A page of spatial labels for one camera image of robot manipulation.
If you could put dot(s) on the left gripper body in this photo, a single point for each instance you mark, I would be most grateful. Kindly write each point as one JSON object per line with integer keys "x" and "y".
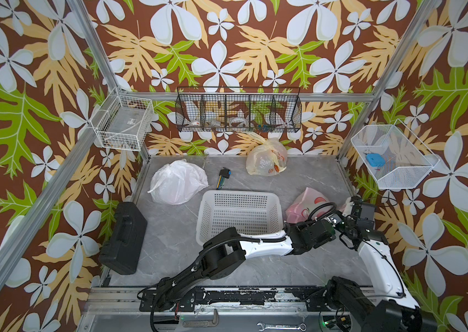
{"x": 304, "y": 225}

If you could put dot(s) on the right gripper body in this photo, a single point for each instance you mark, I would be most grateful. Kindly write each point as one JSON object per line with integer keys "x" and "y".
{"x": 351, "y": 226}

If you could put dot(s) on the pink apple-print plastic bag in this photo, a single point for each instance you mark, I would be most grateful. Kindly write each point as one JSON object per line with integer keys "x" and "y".
{"x": 308, "y": 201}

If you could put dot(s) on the white perforated plastic basket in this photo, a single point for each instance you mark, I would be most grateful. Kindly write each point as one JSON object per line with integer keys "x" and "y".
{"x": 251, "y": 213}

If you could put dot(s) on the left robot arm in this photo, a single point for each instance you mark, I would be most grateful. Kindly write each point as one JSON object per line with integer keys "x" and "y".
{"x": 225, "y": 252}

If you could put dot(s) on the yellow orange-print plastic bag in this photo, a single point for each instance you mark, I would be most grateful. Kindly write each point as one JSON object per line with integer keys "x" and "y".
{"x": 268, "y": 158}

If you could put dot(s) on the white plastic bag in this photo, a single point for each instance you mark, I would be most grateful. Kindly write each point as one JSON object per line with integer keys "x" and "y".
{"x": 177, "y": 182}

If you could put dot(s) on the blue object in basket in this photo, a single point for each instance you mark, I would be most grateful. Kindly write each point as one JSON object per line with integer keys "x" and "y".
{"x": 375, "y": 160}

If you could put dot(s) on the silver wrench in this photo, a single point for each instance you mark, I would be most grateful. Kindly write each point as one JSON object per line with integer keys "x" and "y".
{"x": 263, "y": 327}

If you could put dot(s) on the black tool case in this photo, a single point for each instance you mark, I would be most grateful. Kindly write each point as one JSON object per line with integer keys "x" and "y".
{"x": 122, "y": 251}

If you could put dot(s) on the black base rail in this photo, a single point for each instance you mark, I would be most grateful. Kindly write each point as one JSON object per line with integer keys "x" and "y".
{"x": 310, "y": 298}

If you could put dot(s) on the white wire basket right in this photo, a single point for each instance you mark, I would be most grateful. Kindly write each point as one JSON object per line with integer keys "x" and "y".
{"x": 408, "y": 159}

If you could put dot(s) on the white wire basket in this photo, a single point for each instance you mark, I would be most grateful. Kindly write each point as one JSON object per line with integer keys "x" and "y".
{"x": 408, "y": 159}
{"x": 123, "y": 121}

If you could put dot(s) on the small black connector with wires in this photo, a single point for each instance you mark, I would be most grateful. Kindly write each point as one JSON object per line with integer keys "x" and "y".
{"x": 224, "y": 174}

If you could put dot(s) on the black wire wall basket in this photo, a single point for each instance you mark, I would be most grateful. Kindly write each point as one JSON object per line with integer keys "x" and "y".
{"x": 238, "y": 109}

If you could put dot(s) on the white wire basket left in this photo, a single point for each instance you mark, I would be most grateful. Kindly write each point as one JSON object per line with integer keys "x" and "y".
{"x": 123, "y": 121}

